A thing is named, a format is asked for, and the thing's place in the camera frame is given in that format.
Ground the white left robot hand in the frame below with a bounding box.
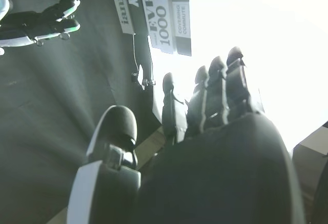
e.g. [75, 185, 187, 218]
[67, 46, 306, 224]

